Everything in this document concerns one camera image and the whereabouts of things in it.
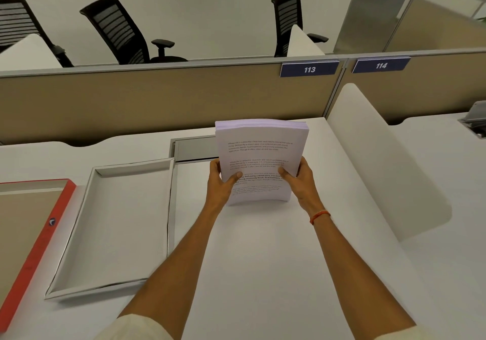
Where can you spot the stack of printed paper sheets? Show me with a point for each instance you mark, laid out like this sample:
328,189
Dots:
262,153

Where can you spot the person's right forearm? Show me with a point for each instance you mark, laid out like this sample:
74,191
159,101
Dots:
353,271

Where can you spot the person's left hand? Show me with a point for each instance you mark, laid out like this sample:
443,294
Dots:
218,193

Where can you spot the orange thread wristband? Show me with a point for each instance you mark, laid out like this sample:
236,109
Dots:
319,216

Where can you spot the white sleeve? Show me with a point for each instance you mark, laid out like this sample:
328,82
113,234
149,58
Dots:
408,332
133,328

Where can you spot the white right sleeve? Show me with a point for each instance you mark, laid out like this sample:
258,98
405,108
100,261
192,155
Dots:
408,332

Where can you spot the white left sleeve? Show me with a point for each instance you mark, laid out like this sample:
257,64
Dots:
133,328

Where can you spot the white rounded desk divider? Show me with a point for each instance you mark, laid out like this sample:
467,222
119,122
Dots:
383,157

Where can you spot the person's left thumb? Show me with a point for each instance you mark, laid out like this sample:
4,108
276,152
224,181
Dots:
233,180

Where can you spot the person's right hand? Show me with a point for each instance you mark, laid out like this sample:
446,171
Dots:
303,188

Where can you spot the white cardboard box tray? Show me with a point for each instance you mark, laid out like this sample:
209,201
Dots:
114,229

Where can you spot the glass partition with metal frame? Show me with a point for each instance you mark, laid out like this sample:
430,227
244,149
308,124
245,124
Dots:
414,13

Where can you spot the beige cubicle partition panel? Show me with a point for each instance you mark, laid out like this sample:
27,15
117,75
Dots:
152,100
417,85

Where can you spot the black mesh office chair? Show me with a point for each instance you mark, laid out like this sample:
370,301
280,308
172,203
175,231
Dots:
290,21
19,24
121,34

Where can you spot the blue desk number plate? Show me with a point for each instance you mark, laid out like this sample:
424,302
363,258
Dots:
309,69
381,65

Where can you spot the person's right thumb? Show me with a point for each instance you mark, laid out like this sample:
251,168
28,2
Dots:
286,175

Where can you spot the person's left forearm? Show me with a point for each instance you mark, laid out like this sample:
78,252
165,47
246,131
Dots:
178,264

